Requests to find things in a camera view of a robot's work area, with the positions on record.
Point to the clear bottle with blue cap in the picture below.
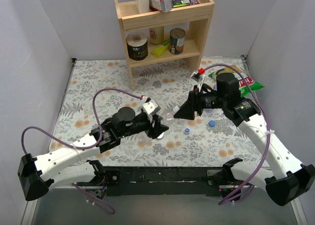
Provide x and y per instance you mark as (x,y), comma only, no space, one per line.
(209,111)

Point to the black wrapped paper roll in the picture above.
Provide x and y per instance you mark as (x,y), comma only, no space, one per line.
(137,46)

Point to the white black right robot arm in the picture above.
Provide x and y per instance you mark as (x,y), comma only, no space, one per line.
(287,178)

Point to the wooden two-tier shelf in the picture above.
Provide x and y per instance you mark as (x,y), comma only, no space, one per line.
(198,16)

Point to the crushed clear bottle blue-white cap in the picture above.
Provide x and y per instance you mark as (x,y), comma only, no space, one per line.
(167,115)

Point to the green white chips bag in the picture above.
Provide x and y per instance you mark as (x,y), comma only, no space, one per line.
(254,85)

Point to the yellow green packet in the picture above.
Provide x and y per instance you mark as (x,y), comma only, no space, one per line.
(161,48)

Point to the silver metal jar lid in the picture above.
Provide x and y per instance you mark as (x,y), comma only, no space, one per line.
(160,136)

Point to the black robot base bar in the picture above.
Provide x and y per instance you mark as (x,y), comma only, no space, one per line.
(131,180)

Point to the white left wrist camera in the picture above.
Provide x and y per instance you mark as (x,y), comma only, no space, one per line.
(150,107)

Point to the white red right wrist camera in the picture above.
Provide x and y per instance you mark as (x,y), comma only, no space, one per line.
(199,76)

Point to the tin food can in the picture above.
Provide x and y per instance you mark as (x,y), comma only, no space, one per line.
(177,39)

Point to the cream cylindrical jar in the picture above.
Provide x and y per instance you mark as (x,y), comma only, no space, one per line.
(157,35)

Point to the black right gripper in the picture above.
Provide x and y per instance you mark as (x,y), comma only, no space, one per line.
(196,104)

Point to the red grey carton box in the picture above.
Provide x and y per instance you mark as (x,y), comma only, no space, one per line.
(161,5)

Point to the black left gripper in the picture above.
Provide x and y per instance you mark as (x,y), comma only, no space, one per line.
(152,125)

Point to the white blue small bottle cap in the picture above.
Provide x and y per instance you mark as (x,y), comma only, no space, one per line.
(176,108)

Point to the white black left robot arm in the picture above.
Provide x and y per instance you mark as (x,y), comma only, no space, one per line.
(39,174)

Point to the white tall bottle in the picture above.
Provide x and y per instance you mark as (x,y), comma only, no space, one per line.
(143,6)

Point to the floral patterned table mat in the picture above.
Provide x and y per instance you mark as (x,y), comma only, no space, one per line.
(101,88)

